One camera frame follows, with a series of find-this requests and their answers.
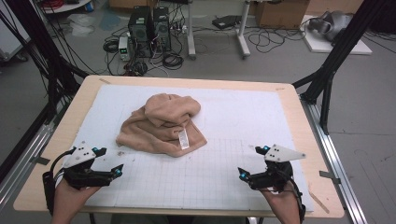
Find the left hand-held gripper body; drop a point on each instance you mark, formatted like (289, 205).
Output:
(79, 155)

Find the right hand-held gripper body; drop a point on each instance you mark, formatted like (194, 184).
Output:
(280, 154)

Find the tan towel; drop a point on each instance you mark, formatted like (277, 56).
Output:
(149, 130)

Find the person's left hand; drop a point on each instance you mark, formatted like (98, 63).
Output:
(70, 199)

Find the person's right hand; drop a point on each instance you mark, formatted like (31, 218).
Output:
(283, 202)

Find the white grid mat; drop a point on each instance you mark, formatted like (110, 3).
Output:
(243, 118)

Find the grey tape strip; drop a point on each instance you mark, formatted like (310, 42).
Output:
(330, 176)
(40, 160)

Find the person's dark clothing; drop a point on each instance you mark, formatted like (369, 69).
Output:
(140, 220)

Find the thin wooden stick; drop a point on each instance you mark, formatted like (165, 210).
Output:
(319, 202)

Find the white bench power supply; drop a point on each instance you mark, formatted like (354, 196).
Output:
(124, 48)

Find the white floor board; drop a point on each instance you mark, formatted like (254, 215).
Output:
(320, 45)

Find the clear plastic sheet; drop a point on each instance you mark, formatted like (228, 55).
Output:
(81, 26)

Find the wide black computer tower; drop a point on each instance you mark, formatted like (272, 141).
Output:
(140, 28)

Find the black flat device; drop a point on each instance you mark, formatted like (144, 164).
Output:
(225, 21)

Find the white cart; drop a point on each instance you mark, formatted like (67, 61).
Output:
(9, 37)

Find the large cardboard box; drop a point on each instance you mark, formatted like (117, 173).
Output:
(280, 14)

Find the narrow black computer tower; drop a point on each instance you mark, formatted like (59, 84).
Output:
(162, 28)

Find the grey padded object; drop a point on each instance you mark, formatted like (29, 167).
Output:
(337, 21)

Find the blue object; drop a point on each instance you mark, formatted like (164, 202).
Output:
(89, 6)

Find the round white table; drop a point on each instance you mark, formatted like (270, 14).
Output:
(71, 6)

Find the low cardboard box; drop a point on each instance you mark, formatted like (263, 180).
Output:
(124, 3)

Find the aluminium rail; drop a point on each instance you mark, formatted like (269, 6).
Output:
(28, 155)
(336, 174)

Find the black frame strut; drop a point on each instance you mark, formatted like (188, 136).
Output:
(342, 43)

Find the white desk frame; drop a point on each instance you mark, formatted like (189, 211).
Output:
(191, 37)

